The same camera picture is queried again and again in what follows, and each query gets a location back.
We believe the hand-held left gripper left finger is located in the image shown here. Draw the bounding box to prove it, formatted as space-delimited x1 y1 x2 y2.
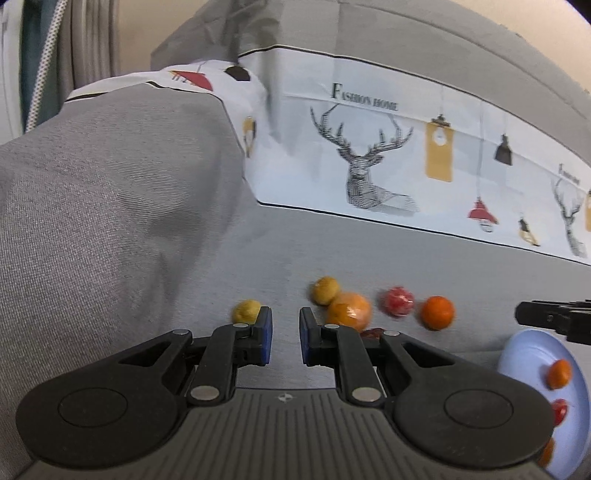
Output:
106 305 274 407

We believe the grey curtain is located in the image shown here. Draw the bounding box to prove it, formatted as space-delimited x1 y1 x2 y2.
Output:
0 0 122 144

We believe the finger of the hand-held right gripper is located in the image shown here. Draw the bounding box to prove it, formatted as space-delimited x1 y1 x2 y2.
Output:
556 311 591 344
515 299 591 329

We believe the bare orange mandarin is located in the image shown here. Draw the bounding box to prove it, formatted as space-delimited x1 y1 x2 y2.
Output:
546 359 573 391
420 296 456 331

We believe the small yellow fruit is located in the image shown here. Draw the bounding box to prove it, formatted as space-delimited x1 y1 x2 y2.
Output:
312 276 341 306

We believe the light blue plate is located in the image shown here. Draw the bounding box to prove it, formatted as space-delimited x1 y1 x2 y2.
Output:
496 329 591 480

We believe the small yellow-green fruit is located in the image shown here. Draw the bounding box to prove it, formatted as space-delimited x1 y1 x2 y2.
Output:
232 299 263 325

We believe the teal cloth with dotted edge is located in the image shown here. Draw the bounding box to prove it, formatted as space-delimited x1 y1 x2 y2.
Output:
21 0 70 132

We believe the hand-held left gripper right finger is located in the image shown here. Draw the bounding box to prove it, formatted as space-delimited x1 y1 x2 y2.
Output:
300 307 467 407

